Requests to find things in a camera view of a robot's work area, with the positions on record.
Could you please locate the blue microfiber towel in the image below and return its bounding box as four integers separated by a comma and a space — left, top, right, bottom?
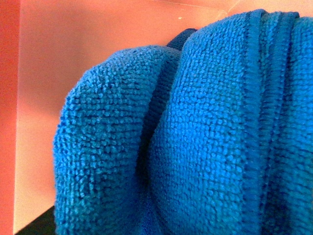
54, 10, 313, 235

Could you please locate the pink plastic bin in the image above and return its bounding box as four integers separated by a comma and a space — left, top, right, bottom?
0, 0, 313, 235

